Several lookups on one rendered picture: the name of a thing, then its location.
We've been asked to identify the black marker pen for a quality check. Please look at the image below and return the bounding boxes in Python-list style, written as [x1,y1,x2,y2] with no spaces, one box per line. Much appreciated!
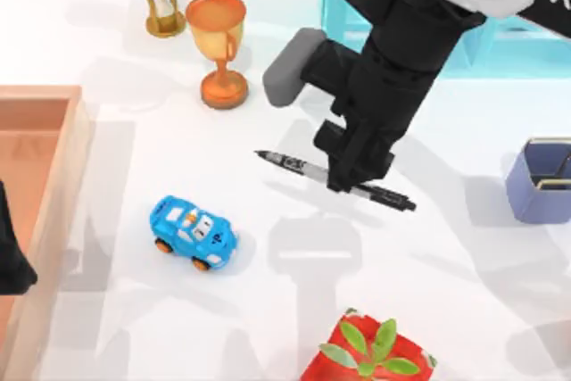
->
[253,148,418,213]

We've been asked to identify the pale grey rounded box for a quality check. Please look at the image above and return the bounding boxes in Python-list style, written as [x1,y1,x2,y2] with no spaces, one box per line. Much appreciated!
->
[262,27,329,108]

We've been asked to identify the light blue rack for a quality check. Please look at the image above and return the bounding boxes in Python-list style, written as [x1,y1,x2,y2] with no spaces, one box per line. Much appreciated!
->
[319,0,571,81]

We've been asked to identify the blue toy car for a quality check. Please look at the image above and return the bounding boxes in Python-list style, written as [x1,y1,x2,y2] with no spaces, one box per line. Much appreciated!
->
[148,195,240,273]

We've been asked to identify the blue-grey pen holder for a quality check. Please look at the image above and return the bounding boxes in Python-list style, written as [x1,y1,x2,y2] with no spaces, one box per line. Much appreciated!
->
[504,136,571,225]

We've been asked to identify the red pot with green plant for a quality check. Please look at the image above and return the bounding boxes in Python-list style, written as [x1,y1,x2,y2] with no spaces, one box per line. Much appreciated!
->
[297,307,439,381]

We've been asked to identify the golden orange trophy cup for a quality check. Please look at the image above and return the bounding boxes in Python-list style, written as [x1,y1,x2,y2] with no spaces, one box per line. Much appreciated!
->
[184,0,251,110]

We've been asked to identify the shallow salmon box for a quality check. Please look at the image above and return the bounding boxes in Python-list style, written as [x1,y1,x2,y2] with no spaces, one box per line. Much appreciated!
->
[0,85,97,381]

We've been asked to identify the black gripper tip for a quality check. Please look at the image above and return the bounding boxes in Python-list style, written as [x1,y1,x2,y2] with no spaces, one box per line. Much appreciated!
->
[0,179,38,298]

